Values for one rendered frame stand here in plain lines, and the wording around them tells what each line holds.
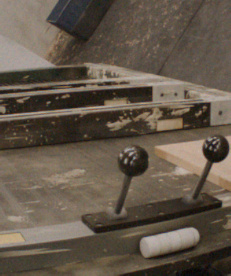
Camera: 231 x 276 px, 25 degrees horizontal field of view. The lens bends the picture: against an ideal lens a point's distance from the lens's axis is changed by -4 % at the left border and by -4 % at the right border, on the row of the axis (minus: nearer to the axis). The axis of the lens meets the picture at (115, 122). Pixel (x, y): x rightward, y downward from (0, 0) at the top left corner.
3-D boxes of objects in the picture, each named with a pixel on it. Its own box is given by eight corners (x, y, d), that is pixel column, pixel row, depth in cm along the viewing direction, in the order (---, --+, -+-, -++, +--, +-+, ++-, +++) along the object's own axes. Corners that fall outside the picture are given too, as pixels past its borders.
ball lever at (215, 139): (205, 213, 74) (238, 145, 65) (183, 217, 72) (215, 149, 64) (194, 194, 76) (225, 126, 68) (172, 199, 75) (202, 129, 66)
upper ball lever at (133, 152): (132, 228, 69) (158, 158, 60) (106, 233, 67) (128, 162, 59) (121, 209, 71) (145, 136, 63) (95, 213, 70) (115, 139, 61)
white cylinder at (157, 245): (148, 261, 65) (199, 248, 68) (149, 242, 65) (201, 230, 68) (139, 253, 68) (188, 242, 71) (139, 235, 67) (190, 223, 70)
